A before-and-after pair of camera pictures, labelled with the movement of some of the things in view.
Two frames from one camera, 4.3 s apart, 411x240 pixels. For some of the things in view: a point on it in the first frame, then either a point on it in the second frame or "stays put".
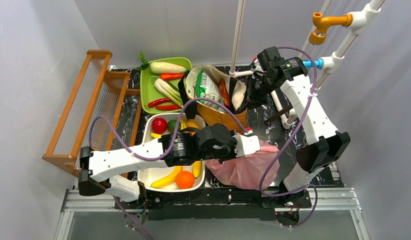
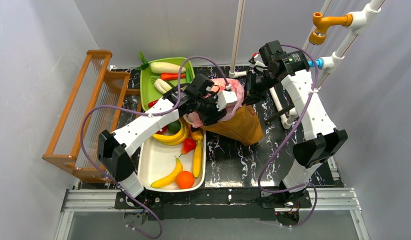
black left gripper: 243,133 → 207,110
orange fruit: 185,180 stays put
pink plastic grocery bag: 246,172 → 222,84
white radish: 166,68 stays put
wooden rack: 101,116 stays put
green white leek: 170,90 stays put
